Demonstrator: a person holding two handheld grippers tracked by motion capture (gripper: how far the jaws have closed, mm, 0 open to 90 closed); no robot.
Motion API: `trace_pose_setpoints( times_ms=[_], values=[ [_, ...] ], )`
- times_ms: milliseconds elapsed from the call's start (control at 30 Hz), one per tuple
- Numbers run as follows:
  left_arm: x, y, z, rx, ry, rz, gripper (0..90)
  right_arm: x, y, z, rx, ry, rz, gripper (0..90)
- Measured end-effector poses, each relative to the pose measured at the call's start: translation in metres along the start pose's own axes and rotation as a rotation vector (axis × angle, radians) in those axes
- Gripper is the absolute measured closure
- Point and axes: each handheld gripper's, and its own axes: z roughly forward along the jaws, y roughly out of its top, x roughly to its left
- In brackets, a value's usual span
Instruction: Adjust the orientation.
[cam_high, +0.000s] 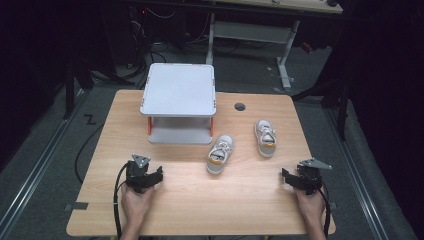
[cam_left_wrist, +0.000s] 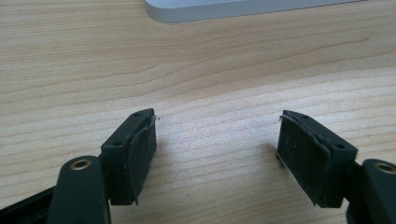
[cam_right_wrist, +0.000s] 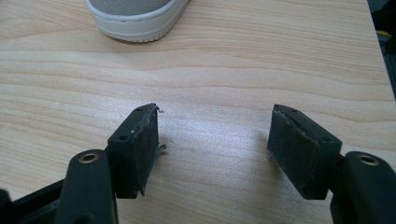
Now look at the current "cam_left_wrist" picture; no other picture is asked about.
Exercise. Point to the white shoe rack orange posts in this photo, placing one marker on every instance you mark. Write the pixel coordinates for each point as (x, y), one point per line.
(218, 9)

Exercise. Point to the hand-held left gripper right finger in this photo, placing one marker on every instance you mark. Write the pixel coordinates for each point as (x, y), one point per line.
(311, 155)

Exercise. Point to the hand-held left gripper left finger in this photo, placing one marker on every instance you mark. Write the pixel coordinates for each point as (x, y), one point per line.
(124, 161)

